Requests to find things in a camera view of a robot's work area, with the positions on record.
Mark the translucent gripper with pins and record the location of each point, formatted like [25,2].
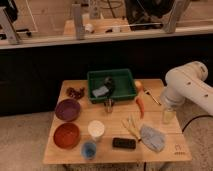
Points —
[168,115]

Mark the yellow banana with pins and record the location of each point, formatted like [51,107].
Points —
[130,126]

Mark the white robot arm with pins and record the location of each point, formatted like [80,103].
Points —
[186,82]

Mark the small metal cup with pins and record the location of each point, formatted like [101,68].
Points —
[108,104]

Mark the white cup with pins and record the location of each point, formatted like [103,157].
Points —
[96,129]

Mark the blue cup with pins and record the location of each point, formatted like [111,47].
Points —
[88,150]

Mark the wooden table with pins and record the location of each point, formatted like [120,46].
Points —
[176,148]

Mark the grey-blue cloth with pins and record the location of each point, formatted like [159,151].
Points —
[152,138]

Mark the orange carrot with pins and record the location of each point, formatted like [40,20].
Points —
[141,106]

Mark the peach fruit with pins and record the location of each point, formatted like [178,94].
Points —
[138,85]

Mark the black rectangular remote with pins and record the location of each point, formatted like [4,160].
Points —
[124,143]

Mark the green plastic bin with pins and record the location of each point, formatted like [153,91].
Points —
[115,84]

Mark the black object in bin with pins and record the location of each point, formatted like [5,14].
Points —
[110,84]

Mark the grey-blue sponge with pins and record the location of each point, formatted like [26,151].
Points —
[101,91]

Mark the bunch of dark grapes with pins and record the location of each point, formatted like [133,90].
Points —
[75,94]

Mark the purple bowl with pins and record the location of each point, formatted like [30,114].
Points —
[67,110]

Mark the orange-red bowl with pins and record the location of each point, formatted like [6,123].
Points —
[67,135]

